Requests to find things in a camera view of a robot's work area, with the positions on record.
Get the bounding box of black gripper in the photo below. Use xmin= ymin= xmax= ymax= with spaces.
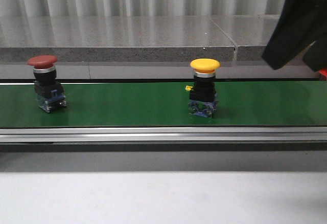
xmin=262 ymin=0 xmax=326 ymax=72

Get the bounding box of red plastic tray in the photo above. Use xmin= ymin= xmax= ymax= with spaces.
xmin=318 ymin=68 xmax=327 ymax=81

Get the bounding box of grey stone slab right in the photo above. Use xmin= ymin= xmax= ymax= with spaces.
xmin=211 ymin=14 xmax=279 ymax=65

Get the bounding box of grey stone slab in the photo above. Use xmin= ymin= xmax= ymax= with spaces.
xmin=1 ymin=16 xmax=234 ymax=62
xmin=211 ymin=14 xmax=279 ymax=65

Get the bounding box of green conveyor belt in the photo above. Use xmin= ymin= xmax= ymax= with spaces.
xmin=1 ymin=81 xmax=326 ymax=128

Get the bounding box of grey stone slab left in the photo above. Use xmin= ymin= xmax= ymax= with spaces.
xmin=1 ymin=16 xmax=234 ymax=62

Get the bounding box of aluminium conveyor side rail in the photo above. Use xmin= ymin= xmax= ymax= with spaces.
xmin=1 ymin=126 xmax=326 ymax=152

